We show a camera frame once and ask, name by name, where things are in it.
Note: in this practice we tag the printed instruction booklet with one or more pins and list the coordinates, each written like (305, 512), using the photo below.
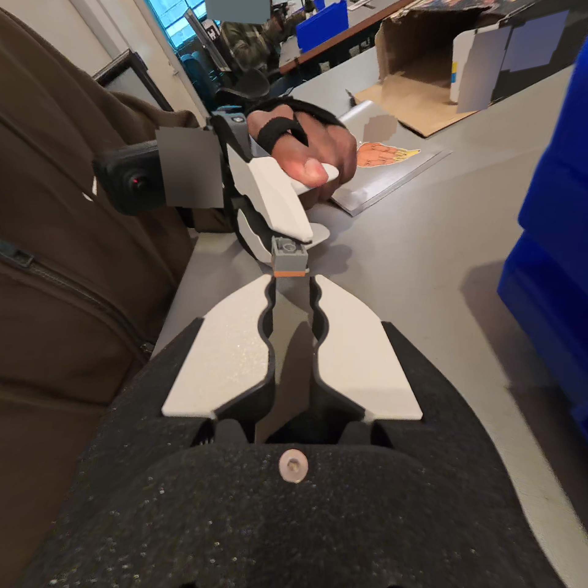
(395, 174)

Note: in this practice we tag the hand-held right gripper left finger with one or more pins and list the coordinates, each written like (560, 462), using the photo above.
(220, 363)

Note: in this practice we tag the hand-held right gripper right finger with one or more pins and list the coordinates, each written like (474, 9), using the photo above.
(363, 363)

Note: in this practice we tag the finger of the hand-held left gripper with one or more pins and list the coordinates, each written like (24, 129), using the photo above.
(275, 197)
(252, 239)

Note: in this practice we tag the small grey brick model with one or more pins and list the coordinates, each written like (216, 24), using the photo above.
(289, 259)

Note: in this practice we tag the long wooden desk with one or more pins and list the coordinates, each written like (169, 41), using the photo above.
(340, 41)

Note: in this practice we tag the blue plastic bin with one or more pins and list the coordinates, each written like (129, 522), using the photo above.
(560, 174)
(321, 23)
(551, 321)

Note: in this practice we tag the flattened cardboard box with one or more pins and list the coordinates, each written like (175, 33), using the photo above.
(413, 92)

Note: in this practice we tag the person's left hand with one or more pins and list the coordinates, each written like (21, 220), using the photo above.
(330, 147)

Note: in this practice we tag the black office chair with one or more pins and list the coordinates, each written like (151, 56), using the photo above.
(243, 87)

